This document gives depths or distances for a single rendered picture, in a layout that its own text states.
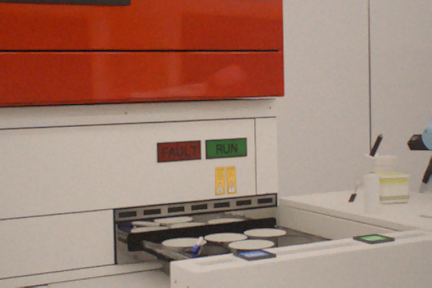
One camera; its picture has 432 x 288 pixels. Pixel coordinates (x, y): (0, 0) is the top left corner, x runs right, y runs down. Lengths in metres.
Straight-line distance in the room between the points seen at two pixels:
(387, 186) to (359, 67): 2.19
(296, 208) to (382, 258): 0.57
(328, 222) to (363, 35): 2.31
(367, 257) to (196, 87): 0.66
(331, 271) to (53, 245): 0.70
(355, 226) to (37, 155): 0.73
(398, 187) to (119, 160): 0.67
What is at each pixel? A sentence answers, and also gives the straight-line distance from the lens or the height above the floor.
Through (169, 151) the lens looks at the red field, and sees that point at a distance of 1.99.
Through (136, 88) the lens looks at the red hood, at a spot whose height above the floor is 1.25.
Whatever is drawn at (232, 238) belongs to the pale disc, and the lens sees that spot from 1.95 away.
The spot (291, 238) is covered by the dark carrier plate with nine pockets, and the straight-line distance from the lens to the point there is 1.94.
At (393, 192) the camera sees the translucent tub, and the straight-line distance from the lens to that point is 2.03.
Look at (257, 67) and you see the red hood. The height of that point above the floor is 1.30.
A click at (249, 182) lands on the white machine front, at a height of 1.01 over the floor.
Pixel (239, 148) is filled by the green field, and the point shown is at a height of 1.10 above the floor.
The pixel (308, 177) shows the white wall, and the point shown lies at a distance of 4.01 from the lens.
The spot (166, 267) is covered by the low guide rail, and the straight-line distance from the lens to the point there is 1.97.
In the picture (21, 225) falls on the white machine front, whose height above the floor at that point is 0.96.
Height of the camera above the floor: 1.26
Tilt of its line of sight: 3 degrees down
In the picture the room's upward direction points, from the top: 1 degrees counter-clockwise
